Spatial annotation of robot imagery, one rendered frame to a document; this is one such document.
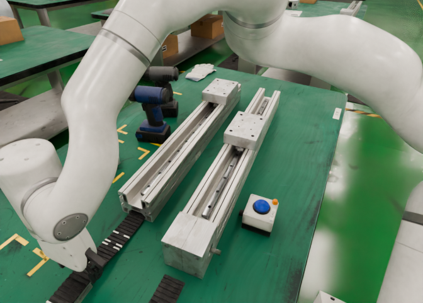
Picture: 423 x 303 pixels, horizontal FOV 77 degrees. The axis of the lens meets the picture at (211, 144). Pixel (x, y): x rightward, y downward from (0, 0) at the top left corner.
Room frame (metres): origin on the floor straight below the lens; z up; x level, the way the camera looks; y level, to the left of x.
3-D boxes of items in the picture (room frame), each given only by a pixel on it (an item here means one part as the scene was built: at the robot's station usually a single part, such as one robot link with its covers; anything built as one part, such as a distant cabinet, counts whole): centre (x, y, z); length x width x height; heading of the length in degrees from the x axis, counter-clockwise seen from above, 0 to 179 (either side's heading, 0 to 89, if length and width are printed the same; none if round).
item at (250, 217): (0.47, -0.13, 0.81); 0.10 x 0.08 x 0.06; 68
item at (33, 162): (0.29, 0.27, 1.09); 0.09 x 0.08 x 0.13; 49
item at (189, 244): (0.36, 0.03, 0.83); 0.12 x 0.09 x 0.10; 68
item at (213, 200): (0.78, -0.12, 0.82); 0.80 x 0.10 x 0.09; 158
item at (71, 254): (0.30, 0.28, 0.95); 0.10 x 0.07 x 0.11; 68
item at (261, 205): (0.47, -0.14, 0.84); 0.04 x 0.04 x 0.02
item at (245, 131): (0.78, -0.12, 0.87); 0.16 x 0.11 x 0.07; 158
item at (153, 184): (0.85, 0.06, 0.82); 0.80 x 0.10 x 0.09; 158
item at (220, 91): (1.08, -0.04, 0.87); 0.16 x 0.11 x 0.07; 158
